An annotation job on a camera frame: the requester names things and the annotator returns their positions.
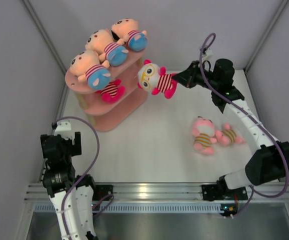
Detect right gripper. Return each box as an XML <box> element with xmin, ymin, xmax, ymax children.
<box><xmin>172</xmin><ymin>60</ymin><xmax>219</xmax><ymax>91</ymax></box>

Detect pink frog toy striped shirt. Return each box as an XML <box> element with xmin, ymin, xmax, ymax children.
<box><xmin>191</xmin><ymin>116</ymin><xmax>217</xmax><ymax>156</ymax></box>

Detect white panda toy yellow glasses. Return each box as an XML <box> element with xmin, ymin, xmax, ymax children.
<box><xmin>96</xmin><ymin>79</ymin><xmax>125</xmax><ymax>104</ymax></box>

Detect black-haired boy doll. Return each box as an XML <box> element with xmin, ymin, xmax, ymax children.
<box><xmin>111</xmin><ymin>18</ymin><xmax>148</xmax><ymax>52</ymax></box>

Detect peach pig toy blue shorts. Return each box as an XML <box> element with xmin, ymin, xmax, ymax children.
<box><xmin>85</xmin><ymin>29</ymin><xmax>129</xmax><ymax>67</ymax></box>

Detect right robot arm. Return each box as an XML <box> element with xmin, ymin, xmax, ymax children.
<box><xmin>173</xmin><ymin>58</ymin><xmax>289</xmax><ymax>199</ymax></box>

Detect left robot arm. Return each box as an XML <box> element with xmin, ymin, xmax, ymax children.
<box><xmin>40</xmin><ymin>132</ymin><xmax>98</xmax><ymax>240</ymax></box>

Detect pink wooden shelf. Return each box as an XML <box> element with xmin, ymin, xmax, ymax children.
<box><xmin>65</xmin><ymin>50</ymin><xmax>148</xmax><ymax>132</ymax></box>

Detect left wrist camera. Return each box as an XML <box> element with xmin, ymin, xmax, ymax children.
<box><xmin>51</xmin><ymin>120</ymin><xmax>72</xmax><ymax>139</ymax></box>

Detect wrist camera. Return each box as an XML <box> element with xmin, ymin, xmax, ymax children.
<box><xmin>51</xmin><ymin>120</ymin><xmax>72</xmax><ymax>139</ymax></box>
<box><xmin>201</xmin><ymin>48</ymin><xmax>213</xmax><ymax>62</ymax></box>

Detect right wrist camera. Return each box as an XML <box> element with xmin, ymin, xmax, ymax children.
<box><xmin>201</xmin><ymin>48</ymin><xmax>213</xmax><ymax>62</ymax></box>

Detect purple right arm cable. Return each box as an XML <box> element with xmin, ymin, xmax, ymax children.
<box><xmin>199</xmin><ymin>32</ymin><xmax>289</xmax><ymax>218</ymax></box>

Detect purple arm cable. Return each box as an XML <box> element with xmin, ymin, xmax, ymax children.
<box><xmin>199</xmin><ymin>32</ymin><xmax>289</xmax><ymax>218</ymax></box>
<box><xmin>51</xmin><ymin>116</ymin><xmax>115</xmax><ymax>240</ymax></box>

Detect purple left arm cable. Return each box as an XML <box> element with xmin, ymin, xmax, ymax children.
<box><xmin>51</xmin><ymin>116</ymin><xmax>115</xmax><ymax>240</ymax></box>

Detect white slotted cable duct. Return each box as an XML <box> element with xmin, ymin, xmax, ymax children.
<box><xmin>34</xmin><ymin>202</ymin><xmax>235</xmax><ymax>213</ymax></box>

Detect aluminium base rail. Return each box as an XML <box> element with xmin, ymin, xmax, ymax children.
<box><xmin>24</xmin><ymin>182</ymin><xmax>289</xmax><ymax>203</ymax></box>

